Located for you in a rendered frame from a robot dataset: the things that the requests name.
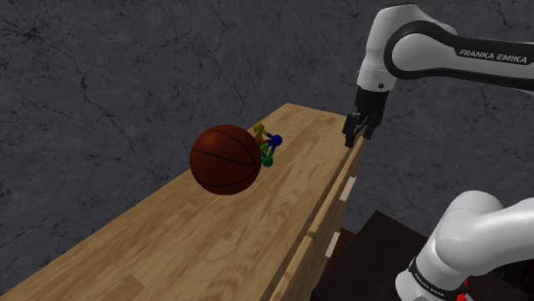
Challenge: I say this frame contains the light wooden chest of drawers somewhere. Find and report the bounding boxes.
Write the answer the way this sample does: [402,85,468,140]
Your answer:
[0,102,367,301]

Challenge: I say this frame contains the dark robot stand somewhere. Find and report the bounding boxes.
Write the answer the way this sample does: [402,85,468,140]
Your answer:
[310,210,534,301]

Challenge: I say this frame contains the brown basketball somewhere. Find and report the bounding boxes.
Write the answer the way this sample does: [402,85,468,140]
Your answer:
[189,124,263,196]

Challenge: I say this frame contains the multicoloured ball-and-stick toy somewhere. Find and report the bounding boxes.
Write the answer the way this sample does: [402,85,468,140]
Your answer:
[252,122,283,168]

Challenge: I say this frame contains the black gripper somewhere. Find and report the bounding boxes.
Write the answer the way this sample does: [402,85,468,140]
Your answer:
[341,86,390,150]

